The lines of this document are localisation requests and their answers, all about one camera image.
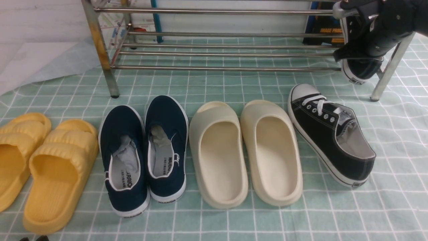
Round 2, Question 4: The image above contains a colourful printed poster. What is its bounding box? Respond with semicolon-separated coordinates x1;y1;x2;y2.
98;0;156;50

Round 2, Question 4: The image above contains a teal vertical pole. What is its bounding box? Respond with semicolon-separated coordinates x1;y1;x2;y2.
151;0;164;43

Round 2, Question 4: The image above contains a left cream foam slide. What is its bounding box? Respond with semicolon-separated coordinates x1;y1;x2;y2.
189;101;248;209

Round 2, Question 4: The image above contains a left navy canvas shoe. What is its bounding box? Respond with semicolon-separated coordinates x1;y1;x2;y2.
98;105;151;218

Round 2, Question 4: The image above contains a light blue paper sheet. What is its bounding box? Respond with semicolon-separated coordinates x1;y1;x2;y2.
0;38;100;94

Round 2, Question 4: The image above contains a right cream foam slide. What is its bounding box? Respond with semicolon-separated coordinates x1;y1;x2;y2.
240;100;303;206

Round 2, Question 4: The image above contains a green checkered cloth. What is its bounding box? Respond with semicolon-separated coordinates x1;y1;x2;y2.
1;37;427;241

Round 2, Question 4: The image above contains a yellow rubber slipper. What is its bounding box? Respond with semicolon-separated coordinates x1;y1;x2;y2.
23;119;98;235
0;112;52;212

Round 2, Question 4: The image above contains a black canvas sneaker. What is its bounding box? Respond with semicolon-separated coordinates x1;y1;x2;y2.
288;84;376;187
340;16;384;85

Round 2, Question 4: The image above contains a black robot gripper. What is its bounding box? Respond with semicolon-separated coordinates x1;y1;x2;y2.
333;0;428;62

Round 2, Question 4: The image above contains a right navy canvas shoe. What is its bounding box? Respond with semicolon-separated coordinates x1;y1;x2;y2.
144;95;189;203

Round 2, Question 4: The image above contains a right yellow rubber slipper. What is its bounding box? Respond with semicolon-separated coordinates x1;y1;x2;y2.
23;119;98;235

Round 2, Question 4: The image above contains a cream foam slide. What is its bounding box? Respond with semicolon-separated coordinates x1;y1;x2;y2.
240;100;303;206
189;101;248;209

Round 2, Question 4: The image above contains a navy canvas shoe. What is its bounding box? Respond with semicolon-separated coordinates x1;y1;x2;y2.
144;95;189;203
98;105;151;218

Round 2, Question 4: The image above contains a metal shoe rack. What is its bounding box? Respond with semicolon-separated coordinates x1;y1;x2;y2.
82;0;418;102

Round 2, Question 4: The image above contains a left yellow rubber slipper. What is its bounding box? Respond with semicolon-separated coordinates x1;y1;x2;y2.
0;112;52;212

